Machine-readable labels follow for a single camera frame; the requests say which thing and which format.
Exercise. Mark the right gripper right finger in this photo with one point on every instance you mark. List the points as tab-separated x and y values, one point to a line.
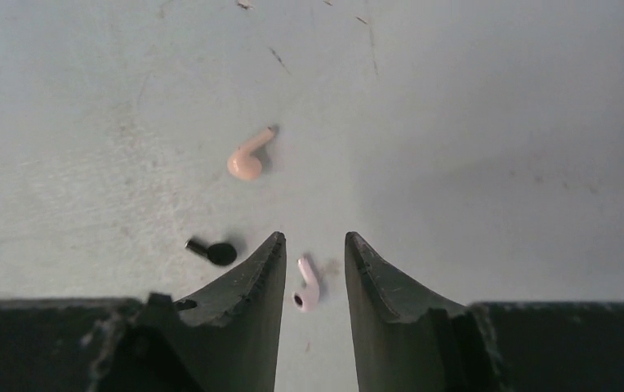
407	337

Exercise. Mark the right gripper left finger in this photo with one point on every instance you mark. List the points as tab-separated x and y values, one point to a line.
223	337

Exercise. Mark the black earbud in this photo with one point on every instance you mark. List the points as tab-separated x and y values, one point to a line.
219	254

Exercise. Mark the beige earbud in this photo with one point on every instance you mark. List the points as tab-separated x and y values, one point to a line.
242	163

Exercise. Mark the white earbud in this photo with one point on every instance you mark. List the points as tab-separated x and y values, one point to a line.
308	296

